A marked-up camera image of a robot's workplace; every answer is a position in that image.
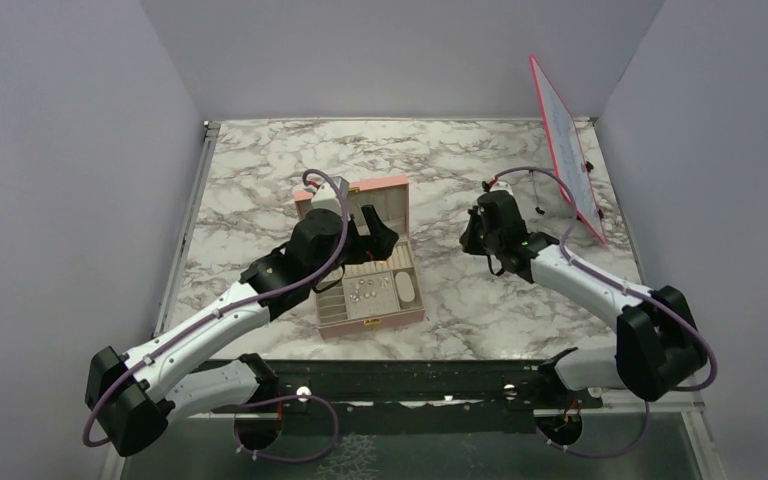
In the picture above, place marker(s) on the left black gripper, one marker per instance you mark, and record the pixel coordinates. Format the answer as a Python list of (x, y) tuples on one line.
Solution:
[(376, 246)]

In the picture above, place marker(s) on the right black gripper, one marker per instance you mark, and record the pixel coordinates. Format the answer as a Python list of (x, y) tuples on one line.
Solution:
[(468, 238)]

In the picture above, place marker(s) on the pink jewelry box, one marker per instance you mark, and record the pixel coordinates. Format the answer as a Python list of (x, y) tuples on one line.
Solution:
[(362, 298)]

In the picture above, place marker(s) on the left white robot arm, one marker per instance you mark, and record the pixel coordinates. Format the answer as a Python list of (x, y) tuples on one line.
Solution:
[(127, 393)]

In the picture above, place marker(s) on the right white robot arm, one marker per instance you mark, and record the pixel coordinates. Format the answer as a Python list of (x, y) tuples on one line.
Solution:
[(657, 343)]

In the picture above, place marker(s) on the beige watch pillow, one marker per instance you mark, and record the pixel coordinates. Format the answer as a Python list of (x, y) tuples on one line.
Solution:
[(404, 286)]

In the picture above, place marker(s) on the black metal base rail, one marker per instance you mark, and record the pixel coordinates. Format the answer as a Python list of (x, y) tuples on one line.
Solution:
[(373, 397)]

